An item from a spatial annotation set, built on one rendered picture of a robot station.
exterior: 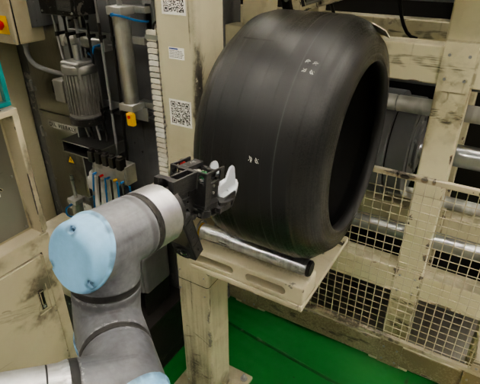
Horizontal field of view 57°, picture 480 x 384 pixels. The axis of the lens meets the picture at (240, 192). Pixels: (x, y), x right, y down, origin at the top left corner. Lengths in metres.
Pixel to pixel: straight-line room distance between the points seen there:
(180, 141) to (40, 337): 0.74
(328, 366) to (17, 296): 1.32
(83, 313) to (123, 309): 0.05
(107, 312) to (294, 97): 0.51
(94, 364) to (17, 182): 0.90
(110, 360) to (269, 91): 0.58
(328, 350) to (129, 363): 1.72
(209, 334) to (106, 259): 1.16
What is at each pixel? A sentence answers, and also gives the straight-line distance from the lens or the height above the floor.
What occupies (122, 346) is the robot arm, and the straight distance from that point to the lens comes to 0.55.
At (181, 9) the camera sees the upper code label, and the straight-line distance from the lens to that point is 1.16.
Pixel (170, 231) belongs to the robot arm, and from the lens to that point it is 0.62.
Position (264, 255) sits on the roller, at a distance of 1.18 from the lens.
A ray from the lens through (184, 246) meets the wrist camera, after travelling 0.75.
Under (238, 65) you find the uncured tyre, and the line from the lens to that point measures 0.95.
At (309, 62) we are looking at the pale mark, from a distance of 0.90.
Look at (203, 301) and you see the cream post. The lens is 1.57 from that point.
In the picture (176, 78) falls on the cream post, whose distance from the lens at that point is 1.22.
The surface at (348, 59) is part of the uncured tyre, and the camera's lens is 0.94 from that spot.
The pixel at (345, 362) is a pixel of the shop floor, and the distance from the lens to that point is 2.16.
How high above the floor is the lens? 1.63
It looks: 29 degrees down
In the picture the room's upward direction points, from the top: straight up
